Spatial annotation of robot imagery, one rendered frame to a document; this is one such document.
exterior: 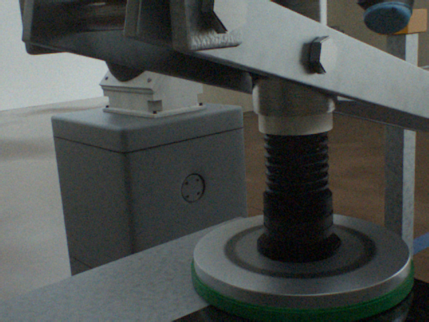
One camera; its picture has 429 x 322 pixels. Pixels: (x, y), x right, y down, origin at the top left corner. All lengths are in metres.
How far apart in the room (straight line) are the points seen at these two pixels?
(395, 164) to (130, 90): 1.08
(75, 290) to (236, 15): 0.36
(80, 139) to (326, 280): 1.12
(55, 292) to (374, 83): 0.37
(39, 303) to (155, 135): 0.87
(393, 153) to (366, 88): 1.66
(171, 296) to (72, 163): 1.09
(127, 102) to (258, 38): 1.18
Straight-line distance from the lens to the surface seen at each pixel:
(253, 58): 0.40
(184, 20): 0.31
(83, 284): 0.61
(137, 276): 0.61
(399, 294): 0.54
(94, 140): 1.48
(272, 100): 0.51
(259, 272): 0.53
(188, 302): 0.54
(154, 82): 1.45
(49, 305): 0.58
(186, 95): 1.53
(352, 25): 8.42
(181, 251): 0.66
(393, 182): 2.22
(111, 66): 1.56
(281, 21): 0.42
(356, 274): 0.53
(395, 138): 2.18
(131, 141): 1.37
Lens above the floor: 1.07
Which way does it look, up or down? 14 degrees down
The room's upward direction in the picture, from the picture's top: 4 degrees counter-clockwise
